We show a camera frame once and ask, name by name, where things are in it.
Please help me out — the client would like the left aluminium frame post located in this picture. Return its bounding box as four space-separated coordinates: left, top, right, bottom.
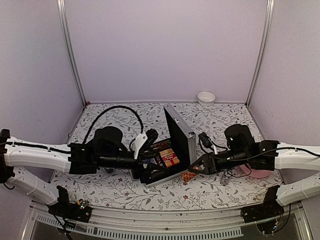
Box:
56 0 87 107

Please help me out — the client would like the clear poker chip tube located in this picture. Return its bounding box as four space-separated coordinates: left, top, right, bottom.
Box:
219 170 233 187

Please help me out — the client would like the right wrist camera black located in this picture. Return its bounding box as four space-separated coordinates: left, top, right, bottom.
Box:
198 132 218 154

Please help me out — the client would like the pink plate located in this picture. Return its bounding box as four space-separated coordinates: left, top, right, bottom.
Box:
239 165 273 179

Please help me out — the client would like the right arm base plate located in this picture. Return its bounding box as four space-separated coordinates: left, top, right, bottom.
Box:
240 185 285 223

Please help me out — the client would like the right aluminium frame post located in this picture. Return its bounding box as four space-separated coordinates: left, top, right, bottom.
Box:
245 0 275 108

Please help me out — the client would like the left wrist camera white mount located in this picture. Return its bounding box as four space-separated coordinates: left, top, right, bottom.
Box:
132 128 159 160

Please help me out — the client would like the aluminium poker case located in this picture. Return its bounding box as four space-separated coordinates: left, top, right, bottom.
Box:
143 104 197 187

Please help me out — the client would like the floral table mat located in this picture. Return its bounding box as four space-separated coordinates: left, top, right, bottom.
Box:
51 103 282 202

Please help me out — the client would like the red card deck box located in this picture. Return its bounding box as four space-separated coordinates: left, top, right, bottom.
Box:
159 148 180 168

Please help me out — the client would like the aluminium frame post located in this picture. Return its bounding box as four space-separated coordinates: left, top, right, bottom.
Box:
56 0 87 107
245 0 275 108

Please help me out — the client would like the white bowl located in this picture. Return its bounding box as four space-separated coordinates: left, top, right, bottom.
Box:
196 91 216 107

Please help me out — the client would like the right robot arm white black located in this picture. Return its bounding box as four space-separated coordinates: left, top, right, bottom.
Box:
188 124 320 218

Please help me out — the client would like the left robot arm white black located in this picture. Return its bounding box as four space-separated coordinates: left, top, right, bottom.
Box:
0 126 165 217

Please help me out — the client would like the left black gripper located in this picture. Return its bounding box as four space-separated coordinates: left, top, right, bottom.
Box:
97 148 170 184

